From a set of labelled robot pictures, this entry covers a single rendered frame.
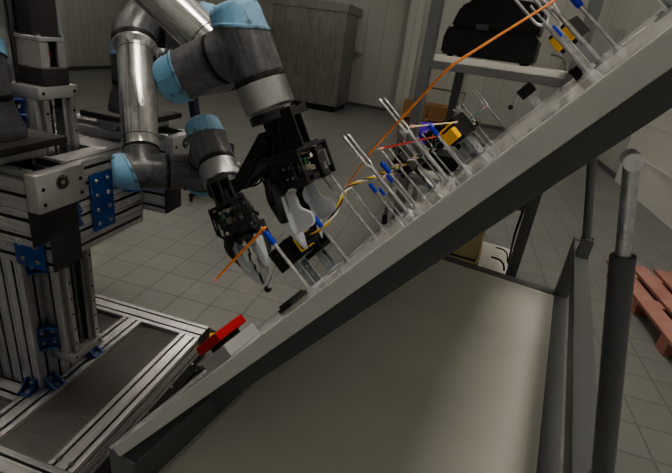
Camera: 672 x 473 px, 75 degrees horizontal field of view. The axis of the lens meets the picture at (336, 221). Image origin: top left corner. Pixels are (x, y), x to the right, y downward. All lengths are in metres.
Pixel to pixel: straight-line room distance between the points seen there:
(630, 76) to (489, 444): 0.79
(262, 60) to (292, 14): 9.14
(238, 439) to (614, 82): 0.78
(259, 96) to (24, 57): 0.96
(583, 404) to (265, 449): 0.53
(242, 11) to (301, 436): 0.71
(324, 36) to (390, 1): 2.01
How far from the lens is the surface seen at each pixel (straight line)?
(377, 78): 10.86
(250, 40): 0.65
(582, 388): 0.87
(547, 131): 0.30
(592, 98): 0.30
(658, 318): 3.46
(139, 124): 1.02
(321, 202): 0.70
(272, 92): 0.64
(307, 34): 9.66
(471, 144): 0.81
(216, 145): 0.90
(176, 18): 0.86
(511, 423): 1.04
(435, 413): 0.99
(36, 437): 1.80
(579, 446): 0.76
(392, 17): 10.83
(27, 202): 1.19
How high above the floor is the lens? 1.47
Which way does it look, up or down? 22 degrees down
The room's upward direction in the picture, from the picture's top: 8 degrees clockwise
